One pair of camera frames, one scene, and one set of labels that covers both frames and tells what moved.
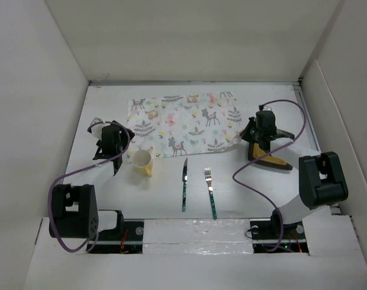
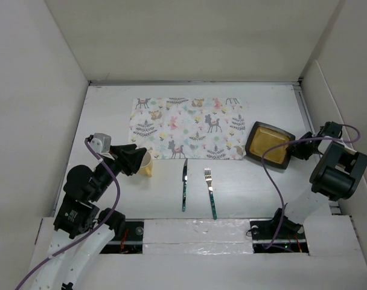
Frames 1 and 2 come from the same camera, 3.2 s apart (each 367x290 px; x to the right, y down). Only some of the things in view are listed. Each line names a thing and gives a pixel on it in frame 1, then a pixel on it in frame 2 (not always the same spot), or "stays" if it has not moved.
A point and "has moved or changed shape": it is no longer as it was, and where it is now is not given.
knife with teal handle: x=184 y=179 stays
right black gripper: x=245 y=134 to x=299 y=151
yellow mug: x=142 y=162 stays
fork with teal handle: x=208 y=177 stays
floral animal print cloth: x=182 y=125 has moved or changed shape
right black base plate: x=267 y=238 stays
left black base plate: x=127 y=238 stays
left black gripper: x=122 y=135 to x=128 y=156
